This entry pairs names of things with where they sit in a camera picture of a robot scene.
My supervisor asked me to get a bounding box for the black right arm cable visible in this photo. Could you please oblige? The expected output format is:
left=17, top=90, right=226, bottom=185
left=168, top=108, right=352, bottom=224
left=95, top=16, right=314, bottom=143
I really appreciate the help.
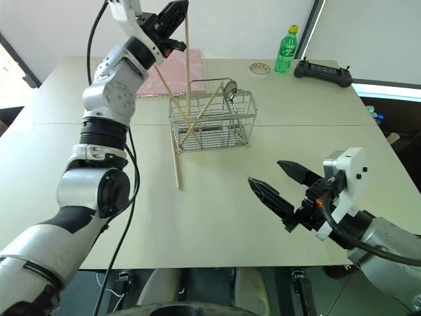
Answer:
left=321, top=190, right=421, bottom=266

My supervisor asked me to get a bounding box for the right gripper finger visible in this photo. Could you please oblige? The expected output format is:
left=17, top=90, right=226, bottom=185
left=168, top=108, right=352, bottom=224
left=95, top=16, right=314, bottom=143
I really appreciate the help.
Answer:
left=247, top=176, right=296, bottom=224
left=277, top=159, right=322, bottom=186

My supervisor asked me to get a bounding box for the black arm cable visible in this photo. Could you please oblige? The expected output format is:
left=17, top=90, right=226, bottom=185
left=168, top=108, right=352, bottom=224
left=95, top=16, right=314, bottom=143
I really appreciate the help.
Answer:
left=86, top=0, right=141, bottom=316
left=321, top=190, right=421, bottom=266

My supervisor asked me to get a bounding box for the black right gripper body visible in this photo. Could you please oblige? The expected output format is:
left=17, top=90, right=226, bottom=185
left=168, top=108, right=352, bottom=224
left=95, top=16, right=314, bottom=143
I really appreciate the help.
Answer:
left=284, top=175, right=347, bottom=234

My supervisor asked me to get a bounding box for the dark window frame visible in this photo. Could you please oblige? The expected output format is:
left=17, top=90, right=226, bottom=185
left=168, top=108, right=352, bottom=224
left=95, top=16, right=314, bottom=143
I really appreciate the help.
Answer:
left=295, top=0, right=326, bottom=62

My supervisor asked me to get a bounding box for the black wall bar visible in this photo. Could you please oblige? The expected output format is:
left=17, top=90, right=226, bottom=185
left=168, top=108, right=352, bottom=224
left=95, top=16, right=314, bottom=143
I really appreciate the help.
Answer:
left=0, top=31, right=42, bottom=89

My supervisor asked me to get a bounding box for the metal wire basket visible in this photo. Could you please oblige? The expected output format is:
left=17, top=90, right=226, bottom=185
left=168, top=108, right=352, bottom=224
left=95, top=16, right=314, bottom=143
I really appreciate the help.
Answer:
left=168, top=78, right=259, bottom=153

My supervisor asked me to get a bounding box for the small round white dish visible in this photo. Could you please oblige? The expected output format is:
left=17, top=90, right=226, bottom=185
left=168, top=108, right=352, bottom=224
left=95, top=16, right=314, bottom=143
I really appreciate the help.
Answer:
left=247, top=62, right=272, bottom=79

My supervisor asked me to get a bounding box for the green bottle with yellow cap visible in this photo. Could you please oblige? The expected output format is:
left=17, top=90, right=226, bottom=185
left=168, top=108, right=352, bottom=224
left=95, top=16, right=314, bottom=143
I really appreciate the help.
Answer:
left=274, top=24, right=300, bottom=74

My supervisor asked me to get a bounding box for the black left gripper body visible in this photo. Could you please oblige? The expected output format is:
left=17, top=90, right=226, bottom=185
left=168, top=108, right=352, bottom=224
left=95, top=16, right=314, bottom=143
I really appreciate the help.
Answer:
left=136, top=12, right=186, bottom=59

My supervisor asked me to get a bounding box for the dark shoe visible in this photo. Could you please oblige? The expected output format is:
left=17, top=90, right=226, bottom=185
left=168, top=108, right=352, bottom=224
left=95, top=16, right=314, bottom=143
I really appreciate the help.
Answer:
left=323, top=262, right=358, bottom=280

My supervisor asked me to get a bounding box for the pink cloth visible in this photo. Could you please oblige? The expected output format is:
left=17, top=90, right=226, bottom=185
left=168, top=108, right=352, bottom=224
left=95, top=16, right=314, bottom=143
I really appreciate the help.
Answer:
left=135, top=47, right=209, bottom=99

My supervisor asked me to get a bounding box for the metal spoon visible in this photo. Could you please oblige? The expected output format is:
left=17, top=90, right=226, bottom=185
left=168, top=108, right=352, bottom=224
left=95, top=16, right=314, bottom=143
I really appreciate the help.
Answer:
left=223, top=80, right=239, bottom=133

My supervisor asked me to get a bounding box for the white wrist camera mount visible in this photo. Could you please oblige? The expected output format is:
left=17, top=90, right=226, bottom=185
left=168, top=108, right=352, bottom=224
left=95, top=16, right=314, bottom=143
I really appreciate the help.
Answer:
left=108, top=0, right=164, bottom=65
left=316, top=146, right=367, bottom=242

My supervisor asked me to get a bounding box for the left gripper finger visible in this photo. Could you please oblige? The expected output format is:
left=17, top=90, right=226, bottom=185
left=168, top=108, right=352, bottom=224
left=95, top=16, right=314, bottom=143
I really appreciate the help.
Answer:
left=161, top=7, right=189, bottom=38
left=157, top=0, right=190, bottom=24

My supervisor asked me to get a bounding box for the white rounded cover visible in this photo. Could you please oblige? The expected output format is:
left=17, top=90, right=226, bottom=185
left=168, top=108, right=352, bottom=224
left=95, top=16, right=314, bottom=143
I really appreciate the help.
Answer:
left=235, top=267, right=270, bottom=309
left=136, top=268, right=180, bottom=307

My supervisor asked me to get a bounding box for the black stand leg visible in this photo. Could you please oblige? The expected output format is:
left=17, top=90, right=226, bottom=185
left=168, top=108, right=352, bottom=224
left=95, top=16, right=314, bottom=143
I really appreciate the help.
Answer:
left=291, top=269, right=318, bottom=316
left=117, top=269, right=133, bottom=307

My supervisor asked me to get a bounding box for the black handheld controller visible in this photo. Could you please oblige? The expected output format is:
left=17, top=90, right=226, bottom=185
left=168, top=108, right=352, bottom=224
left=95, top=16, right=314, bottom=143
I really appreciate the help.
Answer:
left=293, top=57, right=354, bottom=88

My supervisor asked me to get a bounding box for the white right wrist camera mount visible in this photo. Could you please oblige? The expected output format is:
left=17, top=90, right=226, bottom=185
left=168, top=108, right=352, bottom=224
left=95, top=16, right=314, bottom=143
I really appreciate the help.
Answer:
left=316, top=146, right=367, bottom=242

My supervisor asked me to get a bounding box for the wooden chopstick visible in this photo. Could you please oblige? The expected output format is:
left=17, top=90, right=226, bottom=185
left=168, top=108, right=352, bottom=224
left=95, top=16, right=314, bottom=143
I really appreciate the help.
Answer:
left=168, top=97, right=182, bottom=190
left=184, top=8, right=191, bottom=125
left=181, top=83, right=226, bottom=145
left=153, top=65, right=201, bottom=147

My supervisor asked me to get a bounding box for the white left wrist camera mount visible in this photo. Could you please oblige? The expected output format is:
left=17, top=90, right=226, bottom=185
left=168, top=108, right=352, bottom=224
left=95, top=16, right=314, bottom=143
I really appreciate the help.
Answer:
left=108, top=0, right=164, bottom=65

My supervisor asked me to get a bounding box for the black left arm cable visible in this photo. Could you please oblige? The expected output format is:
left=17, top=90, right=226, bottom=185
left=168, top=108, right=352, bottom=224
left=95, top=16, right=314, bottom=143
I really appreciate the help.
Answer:
left=86, top=0, right=141, bottom=316

